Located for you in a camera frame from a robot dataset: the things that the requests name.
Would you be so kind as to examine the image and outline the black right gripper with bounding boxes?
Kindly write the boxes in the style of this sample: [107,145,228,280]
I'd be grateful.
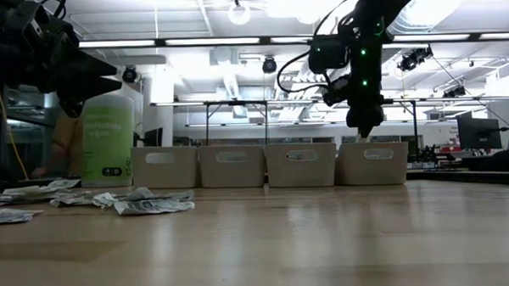
[344,93,386,140]

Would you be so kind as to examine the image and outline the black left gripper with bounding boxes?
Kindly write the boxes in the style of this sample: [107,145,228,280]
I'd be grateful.
[3,0,125,107]

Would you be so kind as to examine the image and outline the light grey plastic bin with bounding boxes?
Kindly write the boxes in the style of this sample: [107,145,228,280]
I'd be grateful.
[130,144,200,190]
[197,143,267,190]
[265,142,338,189]
[333,140,411,188]

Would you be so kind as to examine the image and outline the black framed workbench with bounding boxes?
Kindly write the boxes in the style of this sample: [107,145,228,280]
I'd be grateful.
[382,97,421,156]
[203,98,270,148]

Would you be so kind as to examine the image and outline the green wipes canister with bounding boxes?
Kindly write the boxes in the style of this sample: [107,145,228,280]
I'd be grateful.
[77,92,137,189]

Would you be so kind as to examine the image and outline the person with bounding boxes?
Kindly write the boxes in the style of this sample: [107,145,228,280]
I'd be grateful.
[28,109,87,180]

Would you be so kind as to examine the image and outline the small black monitor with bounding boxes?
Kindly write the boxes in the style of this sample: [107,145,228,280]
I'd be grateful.
[145,126,165,148]

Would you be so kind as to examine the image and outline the black hanging ceiling device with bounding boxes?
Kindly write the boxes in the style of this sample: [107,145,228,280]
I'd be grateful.
[442,87,467,99]

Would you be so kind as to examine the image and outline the black computer monitor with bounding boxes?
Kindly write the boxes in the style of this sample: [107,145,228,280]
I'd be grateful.
[456,115,502,152]

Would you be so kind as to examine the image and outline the overhead LED light bar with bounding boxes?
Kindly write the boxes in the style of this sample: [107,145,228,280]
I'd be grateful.
[76,25,509,56]

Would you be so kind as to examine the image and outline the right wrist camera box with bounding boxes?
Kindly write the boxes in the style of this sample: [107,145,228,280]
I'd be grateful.
[322,74,353,108]

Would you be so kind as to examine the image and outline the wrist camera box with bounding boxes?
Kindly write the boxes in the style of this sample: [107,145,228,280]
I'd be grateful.
[18,0,51,32]
[322,74,353,108]

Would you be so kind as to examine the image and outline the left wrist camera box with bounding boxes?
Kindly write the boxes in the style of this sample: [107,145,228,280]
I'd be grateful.
[18,0,51,32]

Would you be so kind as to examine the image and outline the yellow hanging cord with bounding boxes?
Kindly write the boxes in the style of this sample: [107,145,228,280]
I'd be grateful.
[0,81,30,182]

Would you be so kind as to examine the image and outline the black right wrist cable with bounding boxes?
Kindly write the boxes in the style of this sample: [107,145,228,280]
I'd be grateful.
[275,49,331,96]

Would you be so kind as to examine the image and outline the silver ventilation duct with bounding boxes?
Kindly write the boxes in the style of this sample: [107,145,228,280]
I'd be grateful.
[294,1,411,86]

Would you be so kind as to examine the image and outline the white ring lamp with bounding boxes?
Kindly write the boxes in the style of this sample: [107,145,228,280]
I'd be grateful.
[227,0,253,26]

